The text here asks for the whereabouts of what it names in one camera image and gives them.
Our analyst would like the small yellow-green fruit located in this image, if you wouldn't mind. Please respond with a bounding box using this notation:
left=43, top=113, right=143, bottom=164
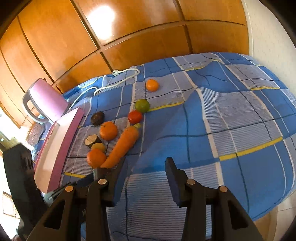
left=91, top=143, right=106, bottom=153

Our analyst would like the cut dark fruit half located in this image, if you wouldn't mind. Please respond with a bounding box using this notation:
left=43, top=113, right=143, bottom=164
left=85, top=134, right=102, bottom=149

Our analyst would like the orange carrot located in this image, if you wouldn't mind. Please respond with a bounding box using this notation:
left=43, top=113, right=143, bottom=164
left=100, top=126, right=139, bottom=168

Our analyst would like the red tomato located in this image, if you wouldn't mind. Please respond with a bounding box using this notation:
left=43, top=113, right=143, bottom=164
left=128, top=110, right=143, bottom=125

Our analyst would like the pink white tray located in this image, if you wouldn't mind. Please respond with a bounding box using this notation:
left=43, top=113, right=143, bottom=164
left=34, top=108, right=84, bottom=193

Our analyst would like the pink electric kettle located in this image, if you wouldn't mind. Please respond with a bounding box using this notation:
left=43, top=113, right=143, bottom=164
left=22, top=78, right=69, bottom=124

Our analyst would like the large orange mandarin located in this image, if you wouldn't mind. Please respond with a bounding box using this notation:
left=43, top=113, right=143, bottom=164
left=99, top=121, right=118, bottom=141

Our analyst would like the dark purple passion fruit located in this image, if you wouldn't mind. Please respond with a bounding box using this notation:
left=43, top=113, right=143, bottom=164
left=91, top=111, right=105, bottom=126

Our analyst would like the blue checkered bedsheet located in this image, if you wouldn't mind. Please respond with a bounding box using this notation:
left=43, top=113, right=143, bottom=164
left=59, top=52, right=295, bottom=240

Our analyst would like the green lime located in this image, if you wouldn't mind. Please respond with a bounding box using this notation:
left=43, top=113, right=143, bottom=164
left=134, top=99, right=150, bottom=113

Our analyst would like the wooden wardrobe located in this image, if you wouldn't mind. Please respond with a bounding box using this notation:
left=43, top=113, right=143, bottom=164
left=1, top=1, right=249, bottom=127

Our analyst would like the small far orange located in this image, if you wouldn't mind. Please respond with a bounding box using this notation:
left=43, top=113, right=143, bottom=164
left=145, top=79, right=159, bottom=92

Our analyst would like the white power cable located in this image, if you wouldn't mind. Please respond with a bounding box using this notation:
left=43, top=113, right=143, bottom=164
left=68, top=68, right=141, bottom=110

